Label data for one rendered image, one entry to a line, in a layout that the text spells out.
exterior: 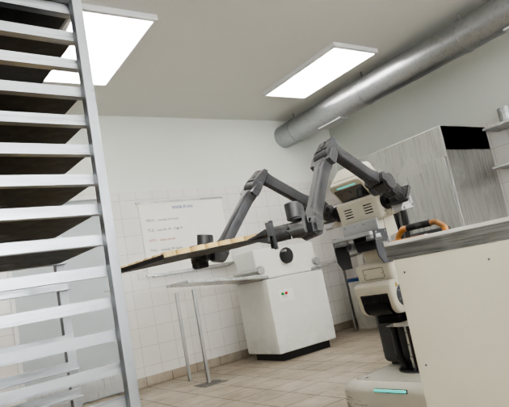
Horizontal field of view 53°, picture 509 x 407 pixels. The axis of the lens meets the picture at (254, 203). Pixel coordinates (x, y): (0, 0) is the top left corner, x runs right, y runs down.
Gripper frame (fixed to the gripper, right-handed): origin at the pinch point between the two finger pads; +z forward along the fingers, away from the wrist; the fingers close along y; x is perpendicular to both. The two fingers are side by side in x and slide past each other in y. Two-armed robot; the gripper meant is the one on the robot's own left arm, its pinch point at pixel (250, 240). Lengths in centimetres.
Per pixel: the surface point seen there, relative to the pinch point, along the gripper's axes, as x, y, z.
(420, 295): -5, 31, -52
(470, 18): 283, -165, -211
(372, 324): 505, 114, -78
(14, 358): -60, 18, 57
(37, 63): -47, -61, 44
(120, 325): -43, 17, 36
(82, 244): -44, -7, 42
